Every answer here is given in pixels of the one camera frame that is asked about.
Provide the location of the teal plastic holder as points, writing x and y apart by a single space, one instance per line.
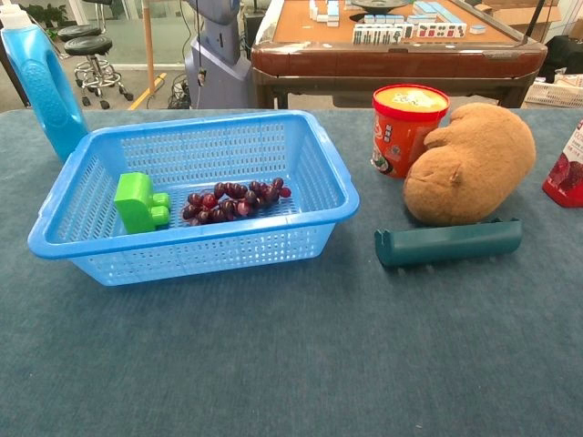
446 246

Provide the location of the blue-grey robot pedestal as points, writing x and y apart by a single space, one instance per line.
218 77

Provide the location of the bunch of purple grapes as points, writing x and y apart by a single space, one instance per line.
228 205

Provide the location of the red juice bottle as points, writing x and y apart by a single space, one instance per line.
567 177

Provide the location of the green plastic block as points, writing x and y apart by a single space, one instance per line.
134 200

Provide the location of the brown plush toy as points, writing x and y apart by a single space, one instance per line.
473 168

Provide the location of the wooden pole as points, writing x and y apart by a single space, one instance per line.
149 45

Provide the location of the red instant noodle cup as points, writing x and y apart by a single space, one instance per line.
396 136

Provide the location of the row of mahjong tiles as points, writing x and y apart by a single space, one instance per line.
387 34

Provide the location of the blue plastic perforated basket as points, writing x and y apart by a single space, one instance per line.
205 255

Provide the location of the brown mahjong table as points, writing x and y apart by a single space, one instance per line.
387 59

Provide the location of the black round stool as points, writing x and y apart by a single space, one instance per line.
77 31
88 45

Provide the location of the blue detergent bottle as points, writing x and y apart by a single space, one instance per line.
41 91

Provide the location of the white plastic crate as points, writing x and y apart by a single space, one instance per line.
555 94

